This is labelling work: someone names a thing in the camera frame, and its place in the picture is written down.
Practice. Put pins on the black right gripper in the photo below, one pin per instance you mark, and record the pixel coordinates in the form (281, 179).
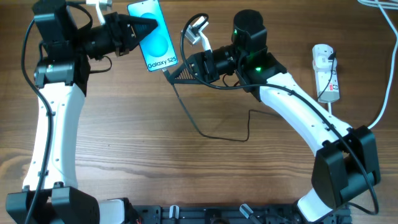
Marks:
(204, 66)

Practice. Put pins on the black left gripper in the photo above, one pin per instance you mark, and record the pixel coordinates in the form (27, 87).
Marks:
(119, 26)

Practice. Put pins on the blue Galaxy smartphone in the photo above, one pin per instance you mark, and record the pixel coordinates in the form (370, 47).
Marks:
(157, 48)

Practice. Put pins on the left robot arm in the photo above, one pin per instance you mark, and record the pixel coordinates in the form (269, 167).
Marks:
(50, 191)

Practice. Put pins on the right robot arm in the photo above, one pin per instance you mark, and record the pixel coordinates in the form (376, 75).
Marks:
(346, 160)

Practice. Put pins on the white USB charger plug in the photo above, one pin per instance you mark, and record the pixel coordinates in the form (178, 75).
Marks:
(323, 63)

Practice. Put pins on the white power strip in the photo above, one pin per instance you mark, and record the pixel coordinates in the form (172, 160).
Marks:
(326, 82)

